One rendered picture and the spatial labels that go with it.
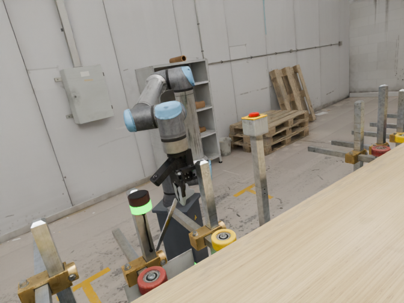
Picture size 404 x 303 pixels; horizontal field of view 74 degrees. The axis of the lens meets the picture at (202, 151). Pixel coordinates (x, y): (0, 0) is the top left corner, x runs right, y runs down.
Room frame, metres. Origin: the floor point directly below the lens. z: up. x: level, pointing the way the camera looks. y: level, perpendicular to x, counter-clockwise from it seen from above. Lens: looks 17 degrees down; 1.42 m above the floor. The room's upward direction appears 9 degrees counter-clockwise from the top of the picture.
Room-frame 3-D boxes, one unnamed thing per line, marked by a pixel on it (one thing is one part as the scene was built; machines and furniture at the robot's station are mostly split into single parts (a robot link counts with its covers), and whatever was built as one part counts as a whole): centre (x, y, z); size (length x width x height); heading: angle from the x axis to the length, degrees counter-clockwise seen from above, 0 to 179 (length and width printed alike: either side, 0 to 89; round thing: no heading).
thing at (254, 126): (0.99, -0.22, 1.18); 0.07 x 0.07 x 0.08; 30
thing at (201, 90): (3.79, 0.21, 0.78); 0.90 x 0.45 x 1.55; 127
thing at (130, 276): (0.72, 0.24, 0.85); 0.14 x 0.06 x 0.05; 120
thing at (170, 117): (0.91, 0.09, 1.27); 0.10 x 0.09 x 0.12; 177
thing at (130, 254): (0.77, 0.29, 0.84); 0.43 x 0.03 x 0.04; 30
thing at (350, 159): (1.36, -0.84, 0.84); 0.14 x 0.06 x 0.05; 120
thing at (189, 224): (0.90, 0.08, 0.84); 0.44 x 0.03 x 0.04; 30
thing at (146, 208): (0.70, 0.20, 1.08); 0.06 x 0.06 x 0.02
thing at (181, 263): (0.77, 0.21, 0.75); 0.26 x 0.01 x 0.10; 120
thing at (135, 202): (0.70, 0.20, 1.10); 0.06 x 0.06 x 0.02
